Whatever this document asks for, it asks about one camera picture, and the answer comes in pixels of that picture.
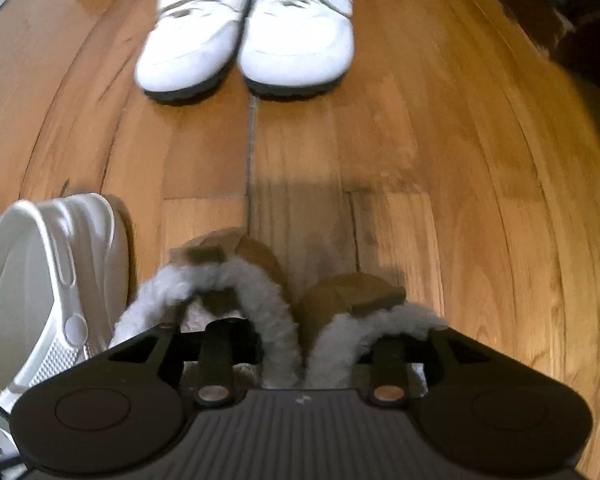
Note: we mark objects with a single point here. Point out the white velcro sneaker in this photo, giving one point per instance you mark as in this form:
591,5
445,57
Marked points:
296,49
190,47

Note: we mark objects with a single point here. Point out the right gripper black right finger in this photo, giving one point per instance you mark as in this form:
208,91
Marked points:
388,383

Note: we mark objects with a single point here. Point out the brown fleece slipper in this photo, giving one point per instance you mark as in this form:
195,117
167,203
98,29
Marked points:
340,318
223,274

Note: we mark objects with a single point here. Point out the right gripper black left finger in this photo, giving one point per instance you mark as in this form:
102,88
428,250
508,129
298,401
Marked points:
226,343

